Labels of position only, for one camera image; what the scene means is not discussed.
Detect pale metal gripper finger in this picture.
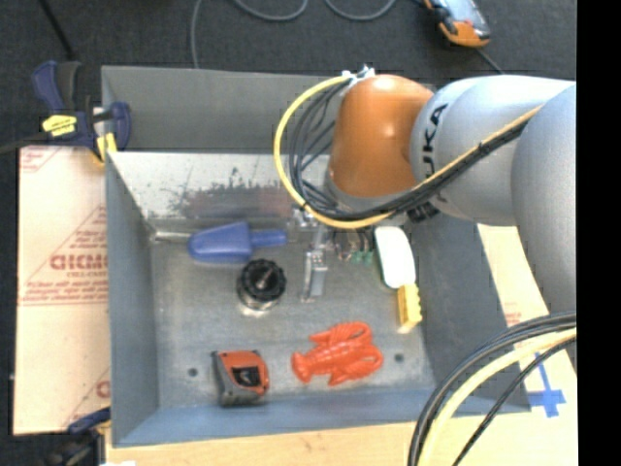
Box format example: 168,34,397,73
300,251,312,303
310,252,328,298

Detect black round knob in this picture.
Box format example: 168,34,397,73
235,257,288,316

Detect red toy lobster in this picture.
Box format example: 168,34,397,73
290,320,385,387

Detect yellow ridged block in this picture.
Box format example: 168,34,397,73
396,283,423,330

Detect grey metal bin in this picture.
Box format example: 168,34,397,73
100,64,533,449

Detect orange and grey tape measure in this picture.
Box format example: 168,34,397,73
210,349,272,408

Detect brown cardboard board, red print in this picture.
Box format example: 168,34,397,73
12,144,577,437

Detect blue handled screwdriver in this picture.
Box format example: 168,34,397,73
153,219,289,264

